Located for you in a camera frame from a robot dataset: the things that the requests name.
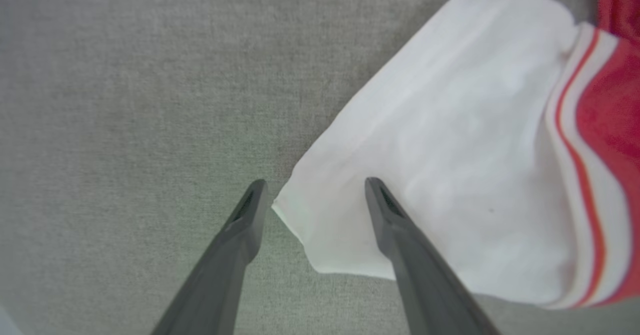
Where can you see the grey fabric sofa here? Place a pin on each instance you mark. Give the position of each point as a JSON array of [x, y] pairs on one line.
[[125, 100]]

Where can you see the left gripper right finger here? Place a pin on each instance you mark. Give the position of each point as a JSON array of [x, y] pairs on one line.
[[425, 275]]

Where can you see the red and white jersey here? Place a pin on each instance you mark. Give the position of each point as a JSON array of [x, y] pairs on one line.
[[465, 150]]

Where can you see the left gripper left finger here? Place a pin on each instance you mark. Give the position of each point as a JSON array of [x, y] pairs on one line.
[[220, 270]]

